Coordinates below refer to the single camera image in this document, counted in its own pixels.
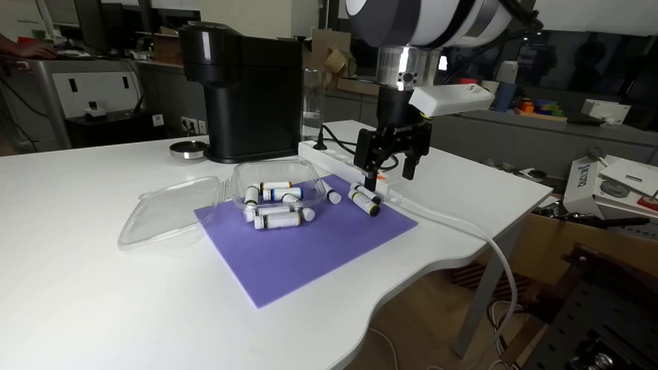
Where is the white printed carton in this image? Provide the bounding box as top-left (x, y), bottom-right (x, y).
top-left (562, 153), bottom-right (658, 222)

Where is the brown cardboard box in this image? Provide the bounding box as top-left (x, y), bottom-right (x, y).
top-left (505, 213), bottom-right (658, 295)

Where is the glass jar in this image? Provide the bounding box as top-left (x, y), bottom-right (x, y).
top-left (301, 66), bottom-right (332, 130)

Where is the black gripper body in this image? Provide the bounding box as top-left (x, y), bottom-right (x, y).
top-left (351, 119), bottom-right (435, 174)

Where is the black coffee machine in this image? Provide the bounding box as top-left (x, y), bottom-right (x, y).
top-left (179, 22), bottom-right (305, 164)

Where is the open cardboard box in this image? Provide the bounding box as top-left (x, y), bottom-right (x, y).
top-left (305, 28), bottom-right (376, 92)

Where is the white power strip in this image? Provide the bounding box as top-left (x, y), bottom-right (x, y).
top-left (299, 140), bottom-right (401, 207)

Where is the black pen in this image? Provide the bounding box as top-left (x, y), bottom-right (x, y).
top-left (588, 216), bottom-right (652, 231)

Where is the grey drawer cabinet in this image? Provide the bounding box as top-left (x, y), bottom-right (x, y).
top-left (27, 59), bottom-right (148, 151)

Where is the grey table leg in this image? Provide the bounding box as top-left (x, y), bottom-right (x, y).
top-left (448, 228), bottom-right (523, 362)

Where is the purple mat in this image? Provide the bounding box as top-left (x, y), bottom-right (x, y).
top-left (193, 174), bottom-right (419, 310)

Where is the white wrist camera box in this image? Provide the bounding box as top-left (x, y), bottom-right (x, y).
top-left (408, 82), bottom-right (495, 119)

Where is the long grey cabinet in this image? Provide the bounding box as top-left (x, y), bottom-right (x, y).
top-left (321, 89), bottom-right (658, 181)

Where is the clear plastic container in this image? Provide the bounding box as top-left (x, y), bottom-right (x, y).
top-left (225, 158), bottom-right (330, 222)

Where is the white power cable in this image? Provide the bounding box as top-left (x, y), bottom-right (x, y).
top-left (387, 193), bottom-right (520, 347)

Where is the small white box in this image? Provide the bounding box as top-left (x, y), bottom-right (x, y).
top-left (580, 98), bottom-right (633, 127)

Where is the white wall socket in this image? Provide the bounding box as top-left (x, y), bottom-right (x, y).
top-left (179, 115), bottom-right (209, 138)

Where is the round silver drip tray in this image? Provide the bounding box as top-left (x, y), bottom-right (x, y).
top-left (170, 140), bottom-right (210, 162)

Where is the black equipment cart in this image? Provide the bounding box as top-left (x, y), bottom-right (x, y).
top-left (525, 245), bottom-right (658, 370)

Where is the clear plastic lid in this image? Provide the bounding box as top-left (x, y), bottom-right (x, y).
top-left (115, 174), bottom-right (227, 252)

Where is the black power cable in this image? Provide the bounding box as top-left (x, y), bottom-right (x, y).
top-left (312, 122), bottom-right (401, 175)

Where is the blue cup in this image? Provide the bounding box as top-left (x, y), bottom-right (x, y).
top-left (492, 81), bottom-right (518, 115)

